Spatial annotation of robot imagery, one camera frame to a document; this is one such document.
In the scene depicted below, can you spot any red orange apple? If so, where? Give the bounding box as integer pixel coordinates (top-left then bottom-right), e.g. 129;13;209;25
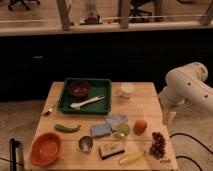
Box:
134;120;147;135

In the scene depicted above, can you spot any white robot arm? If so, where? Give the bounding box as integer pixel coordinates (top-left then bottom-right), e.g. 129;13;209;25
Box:
158;62;213;125

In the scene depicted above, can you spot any green plastic cup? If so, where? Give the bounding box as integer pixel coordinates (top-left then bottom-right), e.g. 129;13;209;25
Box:
116;123;130;138

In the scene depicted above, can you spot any white paper cup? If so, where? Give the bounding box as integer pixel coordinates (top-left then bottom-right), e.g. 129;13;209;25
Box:
120;83;135;99

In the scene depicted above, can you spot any small metal cup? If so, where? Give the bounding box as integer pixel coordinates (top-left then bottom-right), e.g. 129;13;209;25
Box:
79;136;93;153

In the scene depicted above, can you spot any dark grape bunch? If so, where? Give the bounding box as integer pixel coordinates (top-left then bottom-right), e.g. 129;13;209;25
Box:
149;132;166;159

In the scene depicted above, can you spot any blue grey cloth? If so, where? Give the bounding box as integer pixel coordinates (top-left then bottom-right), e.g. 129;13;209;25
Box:
104;114;128;131

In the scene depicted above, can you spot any yellow banana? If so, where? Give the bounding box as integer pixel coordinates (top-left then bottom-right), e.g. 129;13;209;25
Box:
119;152;143;165

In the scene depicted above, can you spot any wooden block eraser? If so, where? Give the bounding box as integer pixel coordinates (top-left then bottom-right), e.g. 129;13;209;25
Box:
99;142;125;160

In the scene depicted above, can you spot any blue sponge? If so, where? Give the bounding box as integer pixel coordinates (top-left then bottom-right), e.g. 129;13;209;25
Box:
90;124;111;138

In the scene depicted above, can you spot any green plastic tray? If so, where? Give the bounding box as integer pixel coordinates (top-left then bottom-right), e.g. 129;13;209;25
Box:
57;78;112;115

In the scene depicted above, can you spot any white plastic spoon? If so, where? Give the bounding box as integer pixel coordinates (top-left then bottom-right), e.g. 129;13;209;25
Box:
70;95;105;109

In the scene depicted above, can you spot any dark red bowl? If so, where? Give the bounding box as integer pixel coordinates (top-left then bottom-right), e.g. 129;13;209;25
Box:
69;80;90;98

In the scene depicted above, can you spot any green chili pepper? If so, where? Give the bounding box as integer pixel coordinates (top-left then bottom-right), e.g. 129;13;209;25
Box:
54;124;81;133

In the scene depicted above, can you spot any office chair right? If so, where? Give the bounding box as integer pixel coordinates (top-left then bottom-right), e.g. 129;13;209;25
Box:
129;0;152;23

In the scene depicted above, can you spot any office chair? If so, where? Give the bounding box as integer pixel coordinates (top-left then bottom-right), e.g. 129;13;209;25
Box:
129;0;152;23
7;0;41;11

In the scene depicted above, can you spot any white red background device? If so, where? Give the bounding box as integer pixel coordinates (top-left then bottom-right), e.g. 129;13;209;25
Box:
80;0;101;25

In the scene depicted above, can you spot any orange plastic bowl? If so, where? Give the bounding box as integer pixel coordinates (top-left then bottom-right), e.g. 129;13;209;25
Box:
30;132;61;167

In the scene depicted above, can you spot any black stand left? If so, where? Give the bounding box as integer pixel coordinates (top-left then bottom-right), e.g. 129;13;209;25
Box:
9;138;24;171

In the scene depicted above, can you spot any office chair left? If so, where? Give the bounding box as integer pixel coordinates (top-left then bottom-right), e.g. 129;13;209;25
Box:
7;0;41;11

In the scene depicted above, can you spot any black floor cable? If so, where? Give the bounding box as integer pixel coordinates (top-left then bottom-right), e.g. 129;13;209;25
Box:
169;132;213;171

